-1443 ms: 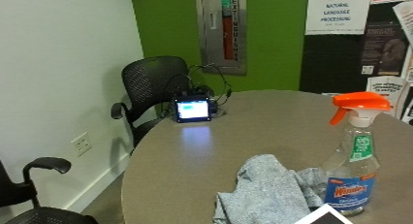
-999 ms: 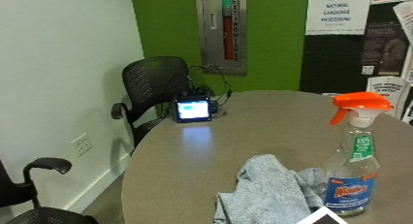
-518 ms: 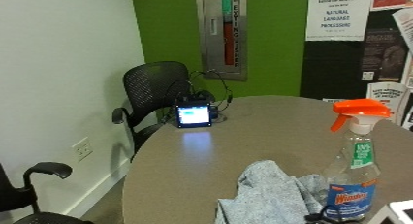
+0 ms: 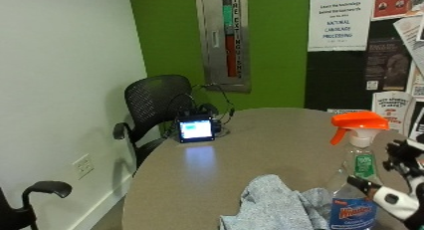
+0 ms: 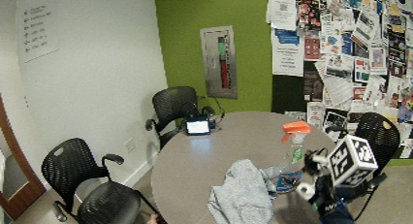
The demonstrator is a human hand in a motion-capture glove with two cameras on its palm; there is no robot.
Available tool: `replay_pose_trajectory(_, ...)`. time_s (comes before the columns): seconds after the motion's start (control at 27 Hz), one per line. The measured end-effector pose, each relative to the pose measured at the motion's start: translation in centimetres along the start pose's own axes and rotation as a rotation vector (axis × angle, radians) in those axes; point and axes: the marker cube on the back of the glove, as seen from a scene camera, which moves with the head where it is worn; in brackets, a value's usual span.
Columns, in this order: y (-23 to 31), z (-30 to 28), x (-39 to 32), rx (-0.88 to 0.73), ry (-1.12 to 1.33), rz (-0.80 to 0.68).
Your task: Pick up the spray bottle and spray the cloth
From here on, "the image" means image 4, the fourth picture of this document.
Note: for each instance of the clear spray bottle orange trigger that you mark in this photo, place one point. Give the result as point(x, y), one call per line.
point(357, 177)

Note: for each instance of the white flyer red text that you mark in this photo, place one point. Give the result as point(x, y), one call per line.
point(392, 109)

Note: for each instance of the white paper with code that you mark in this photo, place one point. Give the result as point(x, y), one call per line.
point(417, 85)

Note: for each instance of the grey cloth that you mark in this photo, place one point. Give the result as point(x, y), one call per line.
point(271, 206)

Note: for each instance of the dark poster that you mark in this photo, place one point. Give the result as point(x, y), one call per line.
point(388, 64)

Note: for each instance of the black notice board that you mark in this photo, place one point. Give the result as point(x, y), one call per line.
point(331, 77)

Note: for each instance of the white tilted paper sheet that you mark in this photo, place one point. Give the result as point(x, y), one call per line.
point(412, 37)

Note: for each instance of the white poster blue text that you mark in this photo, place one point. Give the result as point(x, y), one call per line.
point(339, 21)

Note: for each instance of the red poster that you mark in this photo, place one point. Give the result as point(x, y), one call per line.
point(390, 4)

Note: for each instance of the small black screen device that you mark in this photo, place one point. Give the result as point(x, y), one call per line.
point(195, 129)

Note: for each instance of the red fire extinguisher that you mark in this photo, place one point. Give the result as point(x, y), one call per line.
point(230, 54)

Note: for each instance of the steel fire extinguisher cabinet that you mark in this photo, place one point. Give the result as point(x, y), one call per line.
point(211, 41)

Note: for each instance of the black mesh office chair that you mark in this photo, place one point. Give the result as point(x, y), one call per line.
point(151, 97)

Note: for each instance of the black chair with armrest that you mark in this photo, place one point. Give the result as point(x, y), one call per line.
point(41, 188)

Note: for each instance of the white wall outlet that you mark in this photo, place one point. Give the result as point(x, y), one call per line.
point(82, 166)

